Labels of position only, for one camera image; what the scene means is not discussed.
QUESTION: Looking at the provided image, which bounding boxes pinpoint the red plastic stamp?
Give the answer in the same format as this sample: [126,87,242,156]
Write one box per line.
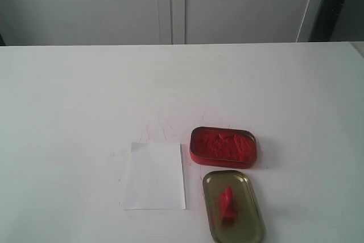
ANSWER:
[220,186,237,223]

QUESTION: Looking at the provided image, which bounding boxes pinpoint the red ink pad tin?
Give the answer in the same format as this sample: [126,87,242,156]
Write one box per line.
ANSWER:
[189,126,258,169]

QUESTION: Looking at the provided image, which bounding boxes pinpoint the white paper sheet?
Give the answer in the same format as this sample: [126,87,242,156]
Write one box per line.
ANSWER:
[122,142,186,210]

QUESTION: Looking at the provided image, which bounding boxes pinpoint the gold metal tin lid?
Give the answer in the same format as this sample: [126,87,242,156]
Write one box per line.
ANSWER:
[202,170,265,242]

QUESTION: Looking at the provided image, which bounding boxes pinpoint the grey cabinet doors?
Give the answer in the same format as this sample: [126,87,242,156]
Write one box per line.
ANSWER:
[1,0,322,46]

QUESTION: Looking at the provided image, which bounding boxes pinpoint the dark vertical post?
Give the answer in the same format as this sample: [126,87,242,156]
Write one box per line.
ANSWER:
[308,0,364,42]

